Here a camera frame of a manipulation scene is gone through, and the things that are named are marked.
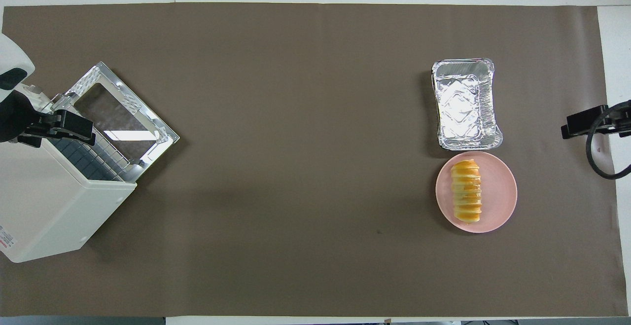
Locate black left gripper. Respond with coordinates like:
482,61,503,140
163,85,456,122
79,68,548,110
0,91,96,148

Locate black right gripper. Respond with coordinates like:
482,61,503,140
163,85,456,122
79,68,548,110
561,101,631,139

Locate aluminium foil tray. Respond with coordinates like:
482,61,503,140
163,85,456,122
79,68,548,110
431,58,503,151

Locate sliced yellow bread loaf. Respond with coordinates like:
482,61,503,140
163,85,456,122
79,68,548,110
451,159,483,225

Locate glass oven door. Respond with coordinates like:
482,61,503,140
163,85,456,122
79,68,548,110
64,62,180,181

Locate cream toaster oven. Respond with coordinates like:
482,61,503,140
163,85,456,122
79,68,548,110
0,84,137,263

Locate pink round plate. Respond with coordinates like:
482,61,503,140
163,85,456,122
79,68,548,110
435,151,518,233

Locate brown table mat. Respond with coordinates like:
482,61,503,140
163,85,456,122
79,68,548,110
0,2,628,317

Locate oven wire rack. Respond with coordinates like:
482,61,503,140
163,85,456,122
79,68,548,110
52,138,125,181

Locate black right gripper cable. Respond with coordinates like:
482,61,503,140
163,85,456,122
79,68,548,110
586,101,631,181

